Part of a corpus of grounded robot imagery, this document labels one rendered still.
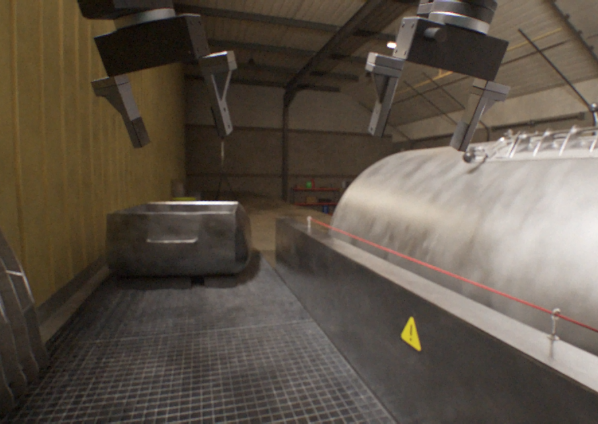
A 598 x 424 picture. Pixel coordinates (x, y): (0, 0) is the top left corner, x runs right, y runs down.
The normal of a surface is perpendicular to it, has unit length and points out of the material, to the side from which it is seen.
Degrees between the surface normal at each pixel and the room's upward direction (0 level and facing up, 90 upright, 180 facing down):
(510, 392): 90
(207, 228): 91
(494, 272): 72
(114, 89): 113
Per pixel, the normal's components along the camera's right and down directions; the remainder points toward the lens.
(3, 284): 0.28, 0.11
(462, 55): 0.10, 0.49
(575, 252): -0.84, -0.44
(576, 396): -0.96, 0.02
